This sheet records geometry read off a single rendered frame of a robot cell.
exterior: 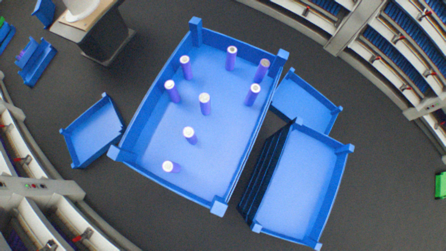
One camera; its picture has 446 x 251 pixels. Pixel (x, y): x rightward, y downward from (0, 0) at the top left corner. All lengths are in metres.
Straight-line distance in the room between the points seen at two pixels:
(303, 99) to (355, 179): 0.47
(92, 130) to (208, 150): 0.69
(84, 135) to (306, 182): 0.92
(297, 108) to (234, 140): 0.56
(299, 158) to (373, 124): 0.68
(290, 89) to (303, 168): 0.44
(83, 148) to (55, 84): 0.48
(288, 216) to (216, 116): 0.35
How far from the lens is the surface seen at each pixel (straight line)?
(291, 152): 0.55
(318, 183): 0.59
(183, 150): 0.35
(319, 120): 0.91
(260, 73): 0.37
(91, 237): 0.75
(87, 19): 0.89
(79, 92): 1.09
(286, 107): 0.86
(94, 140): 0.93
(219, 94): 0.38
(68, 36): 0.92
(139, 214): 0.83
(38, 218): 0.66
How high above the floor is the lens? 0.75
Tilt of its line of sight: 75 degrees down
